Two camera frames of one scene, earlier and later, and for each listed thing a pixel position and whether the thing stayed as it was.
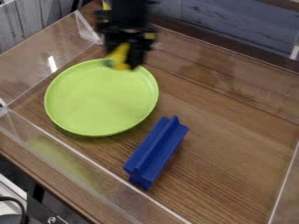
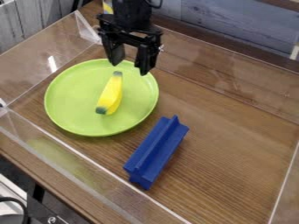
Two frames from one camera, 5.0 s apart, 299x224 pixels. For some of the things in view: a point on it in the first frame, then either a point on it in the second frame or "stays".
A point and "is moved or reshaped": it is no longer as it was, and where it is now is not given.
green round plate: [97, 101] stays
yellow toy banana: [116, 60] is moved or reshaped
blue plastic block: [155, 153] stays
